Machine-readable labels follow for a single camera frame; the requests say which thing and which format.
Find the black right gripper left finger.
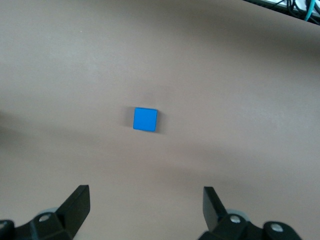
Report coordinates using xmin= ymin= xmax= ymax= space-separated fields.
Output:
xmin=0 ymin=184 xmax=90 ymax=240

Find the teal cable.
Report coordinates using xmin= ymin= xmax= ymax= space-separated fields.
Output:
xmin=304 ymin=0 xmax=314 ymax=23

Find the blue cube block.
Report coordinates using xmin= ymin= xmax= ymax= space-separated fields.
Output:
xmin=132 ymin=107 xmax=159 ymax=132

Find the brown paper table cover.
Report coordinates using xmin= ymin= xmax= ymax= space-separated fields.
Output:
xmin=0 ymin=0 xmax=320 ymax=240

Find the black cable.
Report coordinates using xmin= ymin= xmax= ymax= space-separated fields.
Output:
xmin=286 ymin=0 xmax=301 ymax=14

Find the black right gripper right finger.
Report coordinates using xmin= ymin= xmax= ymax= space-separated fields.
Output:
xmin=197 ymin=186 xmax=301 ymax=240

